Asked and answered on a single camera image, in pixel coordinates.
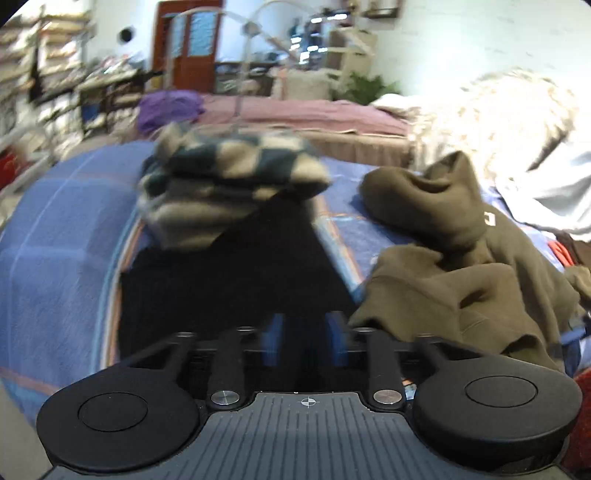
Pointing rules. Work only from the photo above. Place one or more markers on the white metal bed frame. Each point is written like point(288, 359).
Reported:
point(251, 28)

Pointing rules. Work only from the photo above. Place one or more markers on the blue plaid bed sheet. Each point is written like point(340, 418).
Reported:
point(60, 258)

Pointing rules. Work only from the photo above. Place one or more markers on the brown wooden door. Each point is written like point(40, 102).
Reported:
point(164, 46)

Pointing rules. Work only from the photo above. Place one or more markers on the orange cloth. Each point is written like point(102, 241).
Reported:
point(561, 254)

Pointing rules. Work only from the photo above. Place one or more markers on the olive green hoodie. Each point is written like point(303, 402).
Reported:
point(461, 286)

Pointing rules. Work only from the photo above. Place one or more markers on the cluttered dark desk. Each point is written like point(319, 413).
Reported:
point(111, 87)

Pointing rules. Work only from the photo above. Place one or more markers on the beige patterned duvet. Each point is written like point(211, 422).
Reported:
point(485, 120)

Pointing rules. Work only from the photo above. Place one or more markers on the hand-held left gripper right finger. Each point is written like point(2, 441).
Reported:
point(334, 339)

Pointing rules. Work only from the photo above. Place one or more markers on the black garment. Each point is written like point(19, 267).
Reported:
point(231, 286)

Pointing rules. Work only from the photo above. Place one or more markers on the dark low cabinet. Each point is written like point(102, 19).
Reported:
point(231, 76)

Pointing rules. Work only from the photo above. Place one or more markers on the green potted plant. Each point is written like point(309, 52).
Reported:
point(364, 87)

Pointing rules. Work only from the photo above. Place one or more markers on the green beige checkered garment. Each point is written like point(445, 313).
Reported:
point(221, 203)

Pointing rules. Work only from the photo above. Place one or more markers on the cluttered wall shelves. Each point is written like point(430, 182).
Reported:
point(51, 50)

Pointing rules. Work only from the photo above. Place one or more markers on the pink bedspread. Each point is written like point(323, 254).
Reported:
point(300, 115)

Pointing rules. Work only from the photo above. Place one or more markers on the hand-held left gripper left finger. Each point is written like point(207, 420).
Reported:
point(277, 339)

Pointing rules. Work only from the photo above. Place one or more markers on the beige cushion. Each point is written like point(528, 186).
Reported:
point(304, 85)

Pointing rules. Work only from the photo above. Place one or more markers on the purple cloth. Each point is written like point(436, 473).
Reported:
point(166, 108)

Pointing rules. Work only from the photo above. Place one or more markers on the white cloth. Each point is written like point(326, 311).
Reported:
point(554, 194)

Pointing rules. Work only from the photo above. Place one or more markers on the red cloth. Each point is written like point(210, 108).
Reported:
point(579, 415)

